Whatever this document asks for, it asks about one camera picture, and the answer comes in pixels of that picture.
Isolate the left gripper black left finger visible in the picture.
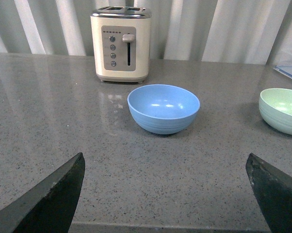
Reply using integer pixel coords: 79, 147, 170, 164
0, 153, 85, 233

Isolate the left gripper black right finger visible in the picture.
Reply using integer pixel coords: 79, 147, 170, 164
246, 153, 292, 233

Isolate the green bowl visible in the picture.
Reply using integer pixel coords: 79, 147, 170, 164
259, 88, 292, 135

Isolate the blue bowl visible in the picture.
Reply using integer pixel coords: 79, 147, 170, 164
127, 84, 200, 135

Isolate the clear plastic food container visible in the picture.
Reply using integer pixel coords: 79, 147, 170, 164
274, 66, 292, 79

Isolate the white curtain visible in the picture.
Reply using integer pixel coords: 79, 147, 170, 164
0, 0, 292, 64

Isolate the cream two-slot toaster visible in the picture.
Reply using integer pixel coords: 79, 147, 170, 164
90, 6, 152, 83

